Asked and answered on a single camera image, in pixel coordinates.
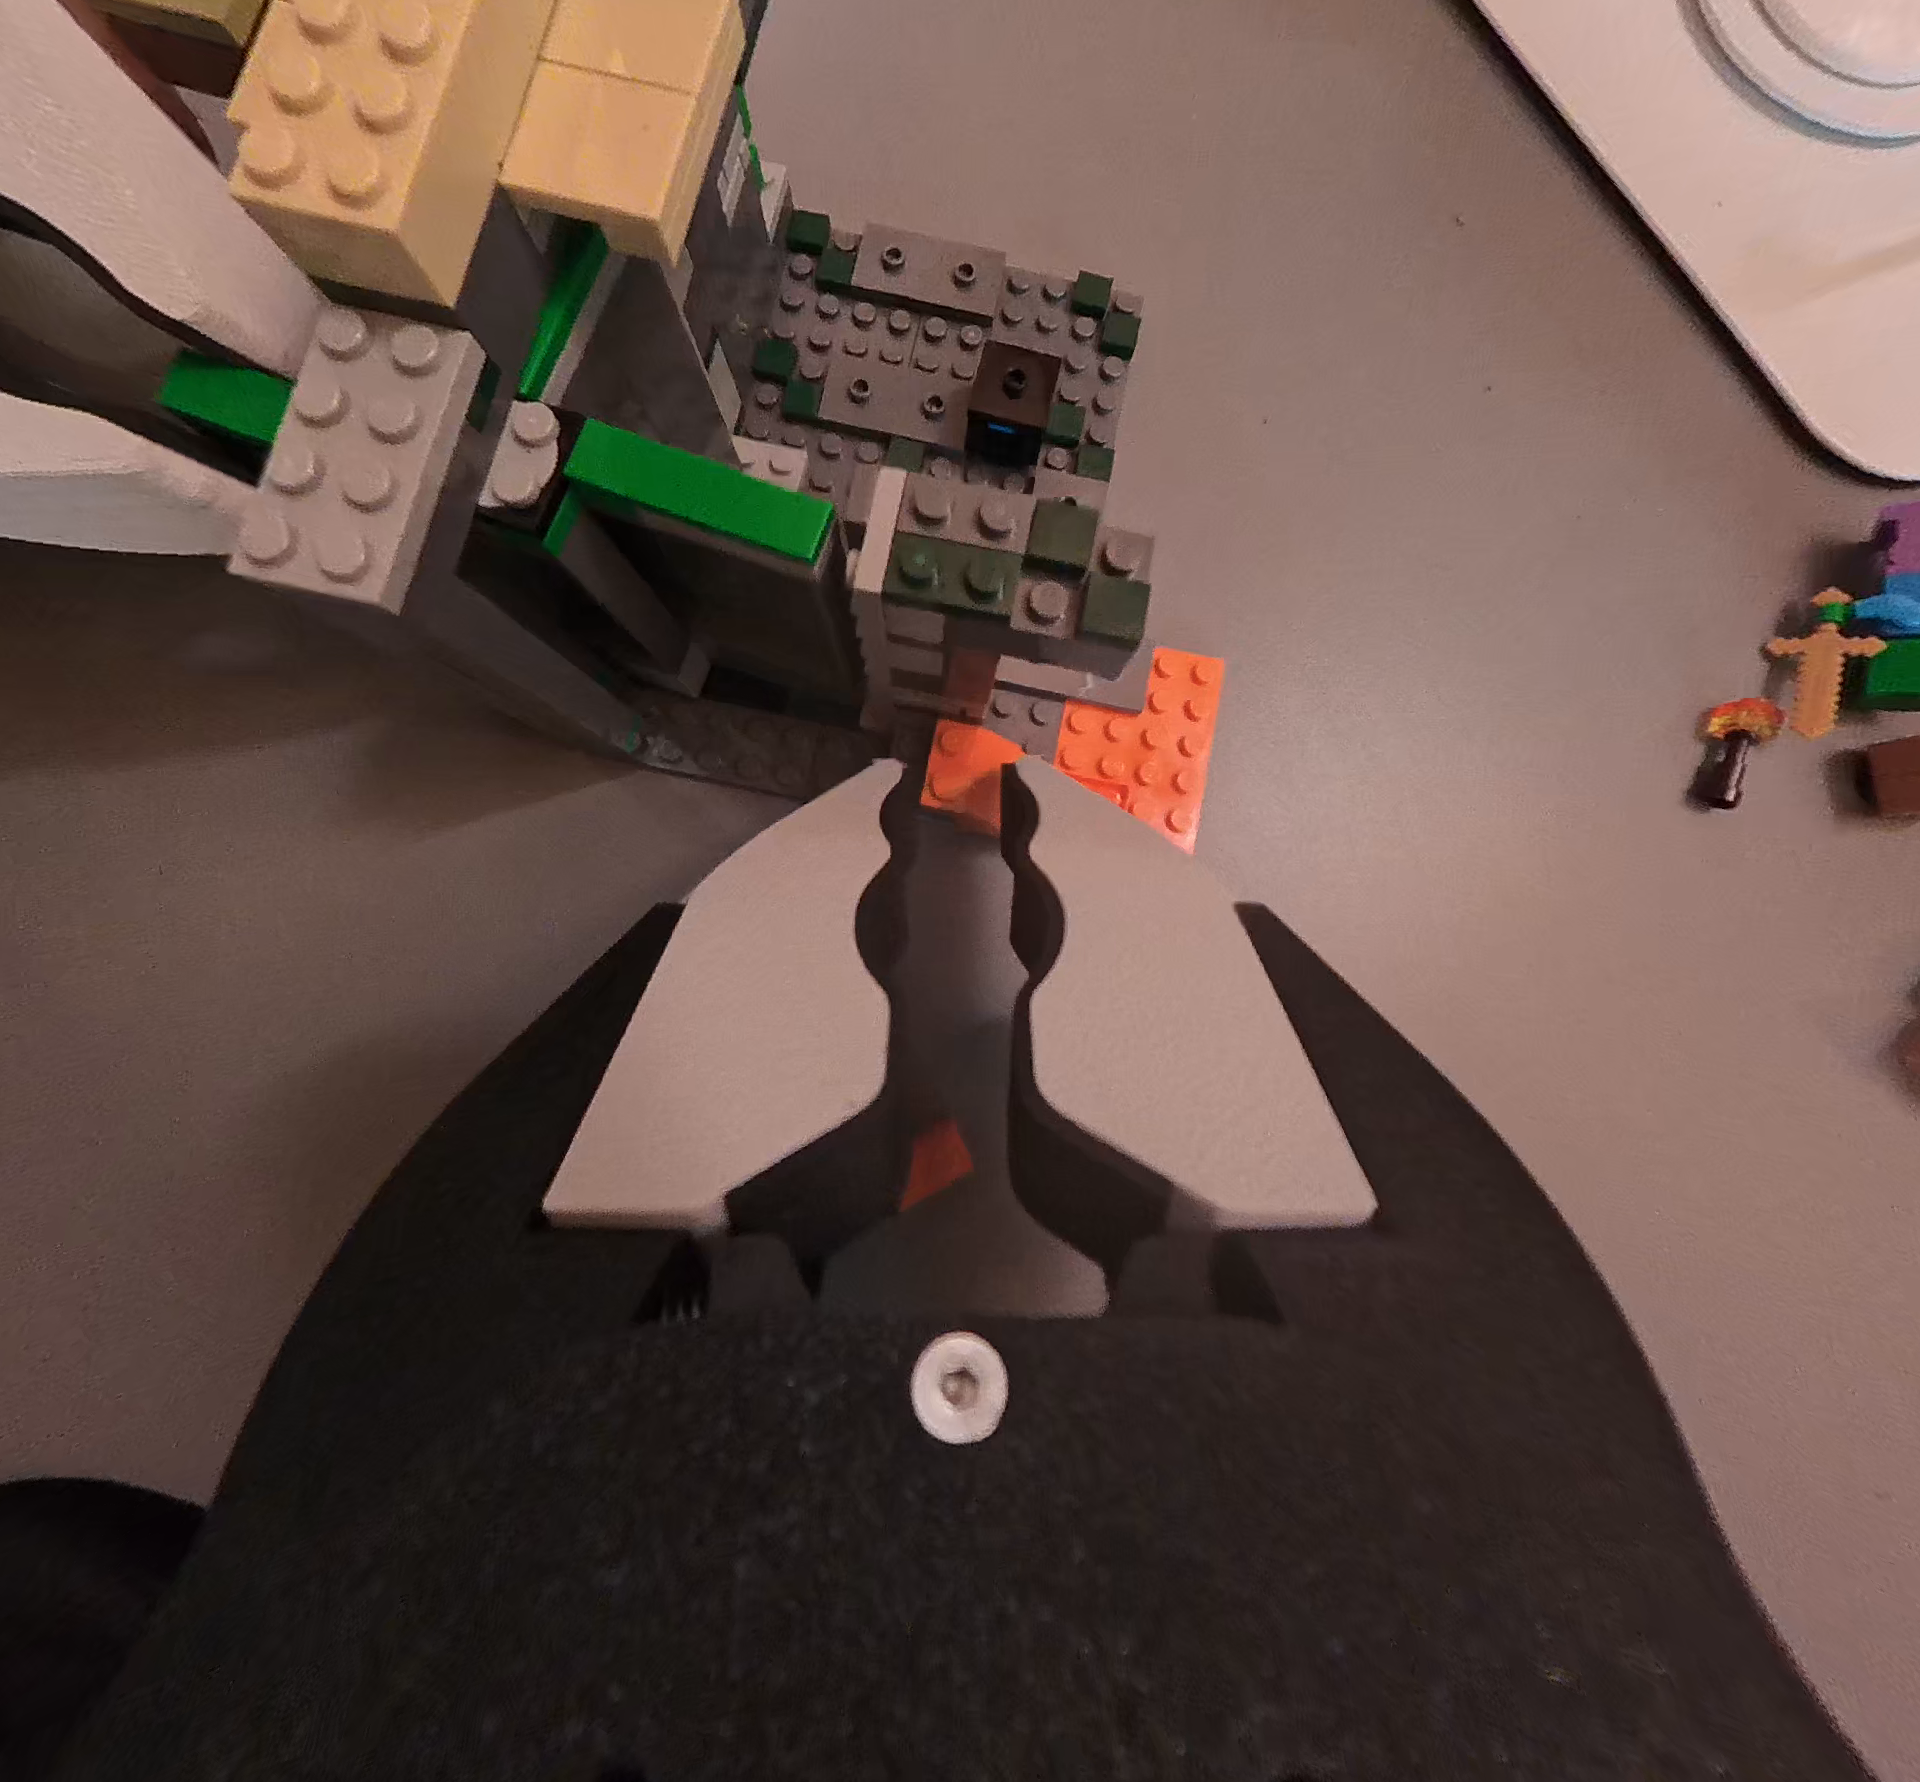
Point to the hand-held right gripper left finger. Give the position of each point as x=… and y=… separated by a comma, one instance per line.
x=735, y=1049

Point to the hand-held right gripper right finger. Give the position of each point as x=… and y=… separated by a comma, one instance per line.
x=1186, y=1049

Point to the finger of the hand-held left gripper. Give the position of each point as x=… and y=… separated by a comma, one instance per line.
x=106, y=492
x=136, y=192

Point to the orange slope brick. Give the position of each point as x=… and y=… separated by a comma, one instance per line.
x=967, y=770
x=936, y=1165

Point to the brick building model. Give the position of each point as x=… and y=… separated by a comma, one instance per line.
x=599, y=358

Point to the small brick torch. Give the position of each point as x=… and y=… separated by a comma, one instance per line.
x=1733, y=748

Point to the pile of small brick figures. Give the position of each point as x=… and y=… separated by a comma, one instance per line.
x=1860, y=658

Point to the black mesh office chair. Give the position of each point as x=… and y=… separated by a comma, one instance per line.
x=74, y=1616

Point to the white book stand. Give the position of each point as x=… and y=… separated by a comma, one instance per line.
x=1649, y=132

